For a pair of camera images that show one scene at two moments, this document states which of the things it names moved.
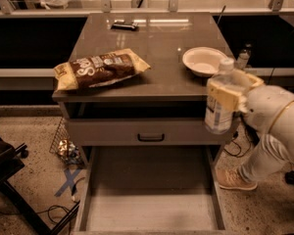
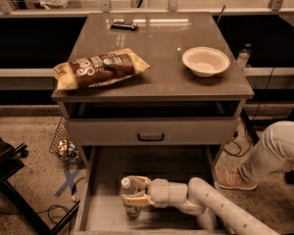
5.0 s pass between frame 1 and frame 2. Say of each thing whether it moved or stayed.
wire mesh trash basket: stayed
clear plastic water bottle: moved
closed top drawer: stayed
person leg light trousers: stayed
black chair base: stayed
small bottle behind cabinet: stayed
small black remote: stayed
